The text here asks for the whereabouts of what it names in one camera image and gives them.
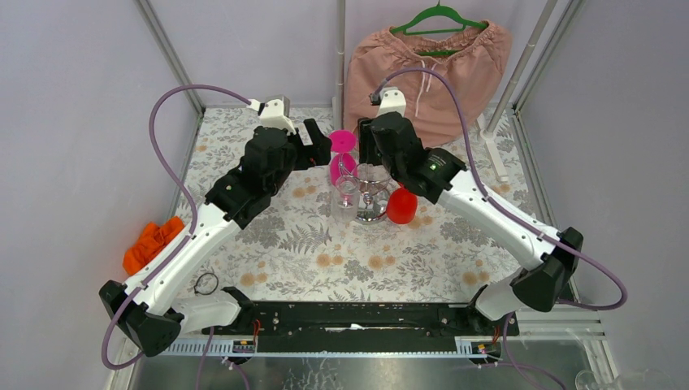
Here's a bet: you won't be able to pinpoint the pink wine glass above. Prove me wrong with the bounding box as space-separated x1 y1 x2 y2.
329 129 358 185

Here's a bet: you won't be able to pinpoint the chrome wine glass rack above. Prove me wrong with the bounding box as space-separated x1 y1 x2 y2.
340 129 391 224

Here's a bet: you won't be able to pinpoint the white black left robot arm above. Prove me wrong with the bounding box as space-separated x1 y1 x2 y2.
98 119 332 357

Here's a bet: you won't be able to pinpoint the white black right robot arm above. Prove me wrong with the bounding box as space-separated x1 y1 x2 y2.
358 112 583 335

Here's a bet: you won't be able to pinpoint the clear wine glass front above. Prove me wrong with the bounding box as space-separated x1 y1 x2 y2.
331 175 360 223

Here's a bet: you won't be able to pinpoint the red wine glass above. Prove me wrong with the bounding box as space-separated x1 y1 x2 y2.
387 187 418 225

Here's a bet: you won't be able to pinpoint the pink shorts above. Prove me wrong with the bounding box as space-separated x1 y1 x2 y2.
344 22 513 147

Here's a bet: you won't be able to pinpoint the green clothes hanger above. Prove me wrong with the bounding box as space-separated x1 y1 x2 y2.
390 2 489 58

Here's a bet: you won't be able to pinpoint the orange cloth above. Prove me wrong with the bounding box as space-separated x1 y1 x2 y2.
123 216 184 275

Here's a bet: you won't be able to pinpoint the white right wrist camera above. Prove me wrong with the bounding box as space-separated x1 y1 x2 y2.
370 87 406 117

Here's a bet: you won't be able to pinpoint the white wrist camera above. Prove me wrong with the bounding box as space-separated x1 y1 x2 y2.
246 95 297 136
370 87 406 117

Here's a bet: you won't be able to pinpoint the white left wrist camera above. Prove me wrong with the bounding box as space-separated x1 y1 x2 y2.
246 95 297 136

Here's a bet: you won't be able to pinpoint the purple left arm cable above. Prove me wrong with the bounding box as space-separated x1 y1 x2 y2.
101 84 254 371

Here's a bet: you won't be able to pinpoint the black hair tie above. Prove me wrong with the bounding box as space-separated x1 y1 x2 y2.
193 272 220 297

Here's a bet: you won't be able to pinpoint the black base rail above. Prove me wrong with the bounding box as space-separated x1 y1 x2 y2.
201 301 520 353

